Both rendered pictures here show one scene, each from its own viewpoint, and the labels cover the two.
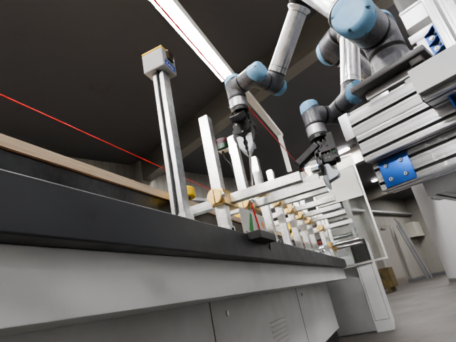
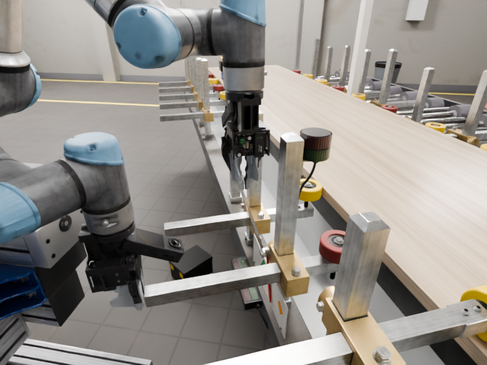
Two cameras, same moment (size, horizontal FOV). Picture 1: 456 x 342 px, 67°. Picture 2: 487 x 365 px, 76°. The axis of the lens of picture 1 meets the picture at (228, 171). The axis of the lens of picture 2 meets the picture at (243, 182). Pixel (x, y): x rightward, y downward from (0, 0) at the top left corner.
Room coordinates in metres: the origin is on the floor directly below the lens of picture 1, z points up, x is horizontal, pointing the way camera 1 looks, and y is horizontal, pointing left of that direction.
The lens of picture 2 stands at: (1.71, -0.43, 1.34)
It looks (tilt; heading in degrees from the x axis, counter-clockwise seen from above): 28 degrees down; 145
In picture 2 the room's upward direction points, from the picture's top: straight up
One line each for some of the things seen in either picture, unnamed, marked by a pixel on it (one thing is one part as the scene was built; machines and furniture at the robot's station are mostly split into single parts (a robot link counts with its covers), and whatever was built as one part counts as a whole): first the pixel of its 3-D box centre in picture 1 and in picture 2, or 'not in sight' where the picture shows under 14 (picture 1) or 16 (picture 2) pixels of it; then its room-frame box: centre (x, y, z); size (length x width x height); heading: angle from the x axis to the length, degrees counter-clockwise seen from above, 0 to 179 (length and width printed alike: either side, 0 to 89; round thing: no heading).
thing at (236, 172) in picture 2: (252, 145); (238, 174); (1.23, -0.11, 1.05); 0.06 x 0.03 x 0.09; 159
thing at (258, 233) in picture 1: (264, 240); (248, 290); (1.22, -0.08, 0.68); 0.22 x 0.05 x 0.05; 159
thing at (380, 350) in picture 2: not in sight; (383, 354); (1.61, -0.16, 0.98); 0.02 x 0.02 x 0.01
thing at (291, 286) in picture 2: (248, 205); (287, 264); (1.33, -0.05, 0.84); 0.13 x 0.06 x 0.05; 159
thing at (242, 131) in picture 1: (243, 123); (246, 123); (1.24, -0.10, 1.16); 0.09 x 0.08 x 0.12; 159
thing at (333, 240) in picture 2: not in sight; (335, 258); (1.38, 0.04, 0.85); 0.08 x 0.08 x 0.11
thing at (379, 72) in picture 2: not in sight; (385, 78); (-1.81, 5.28, 0.28); 0.46 x 0.44 x 0.56; 46
